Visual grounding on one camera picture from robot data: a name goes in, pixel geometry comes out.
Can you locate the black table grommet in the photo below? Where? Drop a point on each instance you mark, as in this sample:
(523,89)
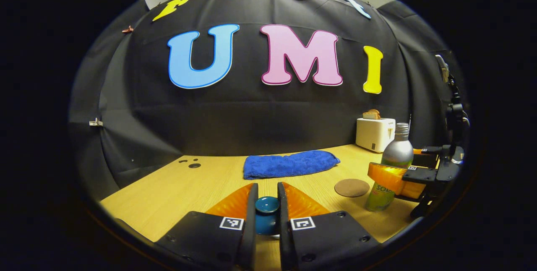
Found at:
(194,165)

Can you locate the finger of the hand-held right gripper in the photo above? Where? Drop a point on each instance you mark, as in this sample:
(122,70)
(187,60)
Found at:
(390,176)
(428,160)

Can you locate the white backdrop clip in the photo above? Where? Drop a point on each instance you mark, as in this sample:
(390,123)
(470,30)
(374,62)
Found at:
(96,122)

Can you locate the round brown coaster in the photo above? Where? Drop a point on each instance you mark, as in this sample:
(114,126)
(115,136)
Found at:
(351,188)

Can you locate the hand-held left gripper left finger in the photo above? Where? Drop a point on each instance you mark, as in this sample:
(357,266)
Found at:
(250,225)

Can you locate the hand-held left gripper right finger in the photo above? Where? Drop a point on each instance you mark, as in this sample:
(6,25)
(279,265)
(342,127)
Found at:
(284,225)

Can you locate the black backdrop cloth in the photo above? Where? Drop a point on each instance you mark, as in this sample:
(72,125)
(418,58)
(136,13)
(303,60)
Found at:
(251,115)

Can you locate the silver green water bottle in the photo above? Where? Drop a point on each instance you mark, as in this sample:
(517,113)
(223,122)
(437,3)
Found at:
(398,153)

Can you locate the blue towel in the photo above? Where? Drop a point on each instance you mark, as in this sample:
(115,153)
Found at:
(289,165)

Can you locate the white toaster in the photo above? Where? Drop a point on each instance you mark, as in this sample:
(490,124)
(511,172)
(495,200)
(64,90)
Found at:
(373,134)

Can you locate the red backdrop clip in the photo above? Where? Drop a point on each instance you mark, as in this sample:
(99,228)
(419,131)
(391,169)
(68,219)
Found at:
(128,29)

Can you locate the toast slice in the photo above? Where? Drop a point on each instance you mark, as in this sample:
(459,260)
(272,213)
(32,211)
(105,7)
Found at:
(371,115)

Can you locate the white teacup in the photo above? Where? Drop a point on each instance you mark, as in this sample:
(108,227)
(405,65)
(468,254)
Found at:
(275,235)

